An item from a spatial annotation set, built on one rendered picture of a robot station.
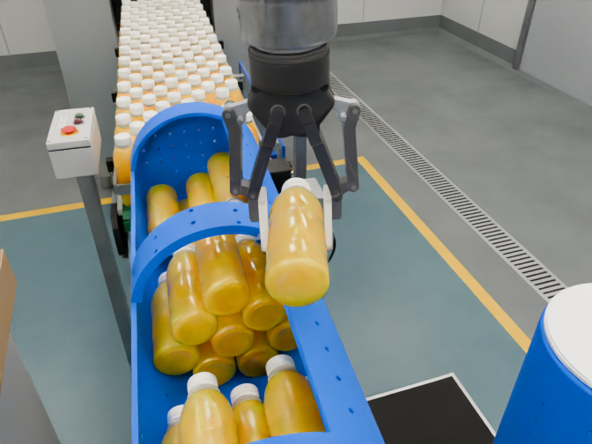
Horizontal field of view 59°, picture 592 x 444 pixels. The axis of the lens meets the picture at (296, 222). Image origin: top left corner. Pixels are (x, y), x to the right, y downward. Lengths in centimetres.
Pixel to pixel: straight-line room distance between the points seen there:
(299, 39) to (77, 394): 192
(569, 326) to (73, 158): 113
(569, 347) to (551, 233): 219
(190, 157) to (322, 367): 73
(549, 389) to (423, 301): 155
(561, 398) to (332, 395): 48
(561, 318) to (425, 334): 139
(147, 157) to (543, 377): 88
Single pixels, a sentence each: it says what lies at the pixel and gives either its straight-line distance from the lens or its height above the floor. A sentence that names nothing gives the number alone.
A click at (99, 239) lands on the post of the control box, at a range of 163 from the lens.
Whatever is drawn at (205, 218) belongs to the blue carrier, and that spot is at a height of 123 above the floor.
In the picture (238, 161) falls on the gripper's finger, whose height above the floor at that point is 141.
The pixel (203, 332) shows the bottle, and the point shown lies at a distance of 81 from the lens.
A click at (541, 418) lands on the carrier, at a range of 102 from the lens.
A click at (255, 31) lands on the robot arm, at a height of 155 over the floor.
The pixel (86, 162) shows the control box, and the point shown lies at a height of 104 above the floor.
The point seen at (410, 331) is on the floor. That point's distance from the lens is 233.
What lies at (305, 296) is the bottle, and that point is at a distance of 57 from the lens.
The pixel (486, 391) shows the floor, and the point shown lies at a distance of 221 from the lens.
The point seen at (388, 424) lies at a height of 15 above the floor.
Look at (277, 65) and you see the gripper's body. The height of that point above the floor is 152.
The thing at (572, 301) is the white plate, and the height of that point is 104.
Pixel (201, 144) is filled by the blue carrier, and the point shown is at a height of 113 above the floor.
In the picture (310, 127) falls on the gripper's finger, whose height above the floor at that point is 145.
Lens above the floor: 168
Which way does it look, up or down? 35 degrees down
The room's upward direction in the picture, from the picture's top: straight up
